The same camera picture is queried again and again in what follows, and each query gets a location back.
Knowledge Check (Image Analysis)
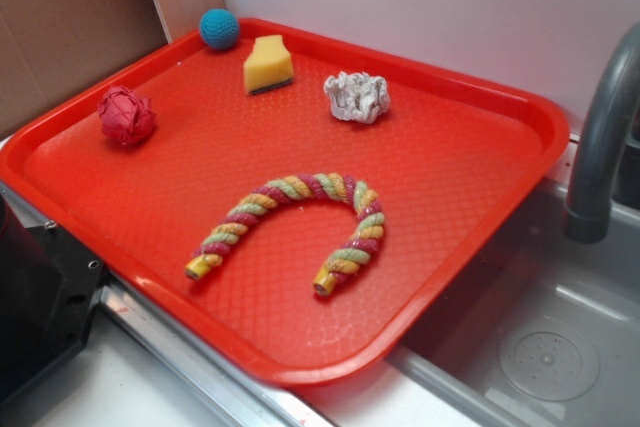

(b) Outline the multicolour twisted rope toy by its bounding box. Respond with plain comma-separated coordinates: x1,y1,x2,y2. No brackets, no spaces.
185,173,386,297

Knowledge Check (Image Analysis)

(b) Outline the grey toy sink basin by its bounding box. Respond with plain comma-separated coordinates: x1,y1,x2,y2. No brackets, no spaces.
309,181,640,427

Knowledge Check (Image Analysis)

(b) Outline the blue crochet ball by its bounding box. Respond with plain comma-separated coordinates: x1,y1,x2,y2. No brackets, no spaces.
199,9,240,50

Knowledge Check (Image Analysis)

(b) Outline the red plastic tray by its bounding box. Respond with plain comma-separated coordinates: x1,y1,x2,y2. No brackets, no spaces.
1,19,569,387

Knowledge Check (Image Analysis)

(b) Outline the crumpled red paper ball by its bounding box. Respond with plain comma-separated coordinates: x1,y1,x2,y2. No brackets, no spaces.
97,86,156,146

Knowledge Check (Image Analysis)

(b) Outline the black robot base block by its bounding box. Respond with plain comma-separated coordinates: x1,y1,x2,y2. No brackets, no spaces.
1,200,106,406

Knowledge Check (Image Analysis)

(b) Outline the brown cardboard panel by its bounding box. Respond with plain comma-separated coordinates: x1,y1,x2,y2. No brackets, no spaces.
1,0,224,138

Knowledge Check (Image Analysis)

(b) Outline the grey toy faucet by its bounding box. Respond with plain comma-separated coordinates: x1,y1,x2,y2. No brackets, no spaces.
563,24,639,244

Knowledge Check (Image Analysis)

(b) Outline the crumpled white paper ball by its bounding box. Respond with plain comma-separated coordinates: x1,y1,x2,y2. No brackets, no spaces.
323,72,391,125

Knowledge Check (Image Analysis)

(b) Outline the yellow sponge with dark base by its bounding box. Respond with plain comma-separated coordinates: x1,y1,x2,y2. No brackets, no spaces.
243,35,294,94

